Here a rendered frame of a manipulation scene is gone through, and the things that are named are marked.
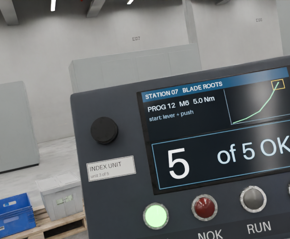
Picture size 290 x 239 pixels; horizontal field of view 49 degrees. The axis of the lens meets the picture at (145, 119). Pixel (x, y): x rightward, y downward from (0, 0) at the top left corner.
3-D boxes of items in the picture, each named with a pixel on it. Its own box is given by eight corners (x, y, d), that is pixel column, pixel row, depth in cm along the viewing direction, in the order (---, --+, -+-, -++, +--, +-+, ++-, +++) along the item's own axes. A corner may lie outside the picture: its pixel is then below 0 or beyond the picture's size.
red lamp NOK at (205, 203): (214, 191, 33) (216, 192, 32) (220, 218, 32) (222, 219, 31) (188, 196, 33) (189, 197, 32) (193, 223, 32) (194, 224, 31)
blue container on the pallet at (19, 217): (31, 210, 358) (27, 191, 356) (37, 227, 304) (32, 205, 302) (-8, 222, 342) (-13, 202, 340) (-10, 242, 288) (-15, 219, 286)
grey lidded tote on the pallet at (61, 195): (75, 197, 380) (70, 170, 377) (88, 211, 324) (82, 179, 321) (39, 208, 363) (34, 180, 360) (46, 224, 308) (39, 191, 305)
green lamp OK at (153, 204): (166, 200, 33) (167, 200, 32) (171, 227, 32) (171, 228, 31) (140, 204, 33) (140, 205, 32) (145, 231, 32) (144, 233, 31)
